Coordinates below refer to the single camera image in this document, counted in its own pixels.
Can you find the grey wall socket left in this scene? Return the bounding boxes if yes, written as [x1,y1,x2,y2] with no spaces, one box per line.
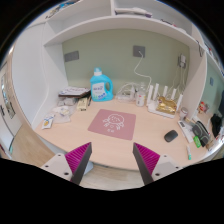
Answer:
[64,51,79,62]

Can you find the grey wall socket middle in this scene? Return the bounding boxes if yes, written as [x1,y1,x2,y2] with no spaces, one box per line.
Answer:
[133,46,145,57]

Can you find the white remote control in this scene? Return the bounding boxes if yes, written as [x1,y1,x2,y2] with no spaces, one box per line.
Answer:
[178,121,193,143]

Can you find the clear plastic wrap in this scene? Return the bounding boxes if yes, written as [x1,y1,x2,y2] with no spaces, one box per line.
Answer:
[52,105,76,124]

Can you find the gold foil packet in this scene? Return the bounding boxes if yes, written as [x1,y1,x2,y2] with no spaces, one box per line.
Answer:
[156,96,177,115]

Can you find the green small card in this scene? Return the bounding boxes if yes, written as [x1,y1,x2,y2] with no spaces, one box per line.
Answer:
[193,136,201,148]

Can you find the black pouch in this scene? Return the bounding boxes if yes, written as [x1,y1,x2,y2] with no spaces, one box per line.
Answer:
[192,121,210,146]

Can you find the small white bottle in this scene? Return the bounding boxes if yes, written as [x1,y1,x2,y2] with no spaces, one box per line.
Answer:
[136,83,146,107]

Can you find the white wifi router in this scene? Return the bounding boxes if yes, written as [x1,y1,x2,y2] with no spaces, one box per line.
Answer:
[146,83,183,119]

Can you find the white snack packet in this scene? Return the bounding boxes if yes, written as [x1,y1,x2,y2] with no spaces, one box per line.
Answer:
[42,114,54,129]

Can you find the yellow small box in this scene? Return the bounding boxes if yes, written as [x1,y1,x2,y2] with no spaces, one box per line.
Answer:
[77,98,87,111]

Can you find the white plug adapter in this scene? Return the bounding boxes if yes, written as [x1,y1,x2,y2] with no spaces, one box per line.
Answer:
[178,54,186,69]

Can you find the grey wall socket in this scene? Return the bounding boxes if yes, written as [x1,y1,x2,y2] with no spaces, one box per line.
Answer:
[133,46,145,57]
[64,51,79,62]

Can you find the blue detergent bottle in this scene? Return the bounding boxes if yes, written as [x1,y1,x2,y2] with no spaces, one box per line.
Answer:
[90,67,113,102]

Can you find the dark grey computer mouse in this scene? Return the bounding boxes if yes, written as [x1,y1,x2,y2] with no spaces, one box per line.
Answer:
[164,130,178,142]

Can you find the pink mouse pad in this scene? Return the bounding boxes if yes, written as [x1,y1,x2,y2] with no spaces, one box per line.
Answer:
[88,109,136,140]

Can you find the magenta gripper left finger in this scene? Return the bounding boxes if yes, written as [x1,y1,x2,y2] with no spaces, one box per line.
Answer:
[65,143,92,185]

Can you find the green marker pen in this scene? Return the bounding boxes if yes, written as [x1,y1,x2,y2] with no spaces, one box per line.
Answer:
[186,145,192,160]

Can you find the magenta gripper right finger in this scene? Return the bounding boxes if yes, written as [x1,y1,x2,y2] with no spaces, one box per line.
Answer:
[133,143,160,185]

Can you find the clear plastic bag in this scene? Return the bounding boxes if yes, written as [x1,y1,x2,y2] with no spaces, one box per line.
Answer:
[116,82,136,103]

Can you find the white power cable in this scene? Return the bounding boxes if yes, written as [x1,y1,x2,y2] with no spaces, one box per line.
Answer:
[133,50,154,88]

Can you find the small grey cup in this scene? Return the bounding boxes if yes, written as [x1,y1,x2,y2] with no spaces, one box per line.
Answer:
[179,107,188,120]

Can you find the white shelf unit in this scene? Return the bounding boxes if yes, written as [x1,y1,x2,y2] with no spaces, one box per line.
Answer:
[31,0,208,127]

